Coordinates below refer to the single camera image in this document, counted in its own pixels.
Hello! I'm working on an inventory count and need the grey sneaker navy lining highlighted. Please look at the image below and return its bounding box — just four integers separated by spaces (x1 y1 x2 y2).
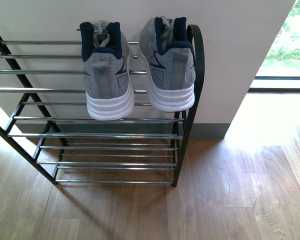
137 16 196 112

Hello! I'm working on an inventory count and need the black metal shoe rack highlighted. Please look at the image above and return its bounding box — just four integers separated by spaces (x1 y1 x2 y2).
0 24 205 186

